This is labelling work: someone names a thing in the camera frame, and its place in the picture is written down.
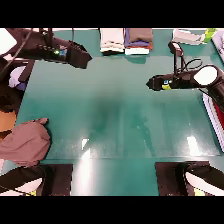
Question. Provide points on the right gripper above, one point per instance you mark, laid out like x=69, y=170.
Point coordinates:
x=160, y=82

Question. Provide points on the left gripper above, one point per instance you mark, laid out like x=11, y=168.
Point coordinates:
x=79, y=56

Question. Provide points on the brown garment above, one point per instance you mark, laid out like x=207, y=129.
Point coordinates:
x=25, y=143

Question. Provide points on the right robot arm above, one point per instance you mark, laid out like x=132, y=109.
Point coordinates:
x=206, y=75

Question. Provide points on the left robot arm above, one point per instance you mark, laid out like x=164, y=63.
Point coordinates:
x=40, y=46

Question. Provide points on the orange garment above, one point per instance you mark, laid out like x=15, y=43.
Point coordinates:
x=150, y=45

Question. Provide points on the white garment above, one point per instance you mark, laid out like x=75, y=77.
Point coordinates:
x=136, y=51

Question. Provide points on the grey garment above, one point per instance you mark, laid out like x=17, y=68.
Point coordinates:
x=140, y=34

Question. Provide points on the pale garment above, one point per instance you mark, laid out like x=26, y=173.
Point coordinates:
x=186, y=36

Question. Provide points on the heap of clothes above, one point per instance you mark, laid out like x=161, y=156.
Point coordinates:
x=215, y=116

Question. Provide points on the purple garment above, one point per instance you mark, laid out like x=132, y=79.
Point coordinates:
x=16, y=78

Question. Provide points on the green garment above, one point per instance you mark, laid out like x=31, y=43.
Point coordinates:
x=210, y=34

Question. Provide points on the black garment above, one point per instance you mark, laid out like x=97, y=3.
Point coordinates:
x=8, y=99

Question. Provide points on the tan garment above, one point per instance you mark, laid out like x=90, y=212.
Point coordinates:
x=6, y=120

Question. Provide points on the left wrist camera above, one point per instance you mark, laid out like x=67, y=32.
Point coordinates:
x=50, y=36

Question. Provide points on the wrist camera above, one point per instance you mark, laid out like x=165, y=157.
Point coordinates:
x=50, y=36
x=176, y=50

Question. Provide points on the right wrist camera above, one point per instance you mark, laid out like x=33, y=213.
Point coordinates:
x=176, y=50

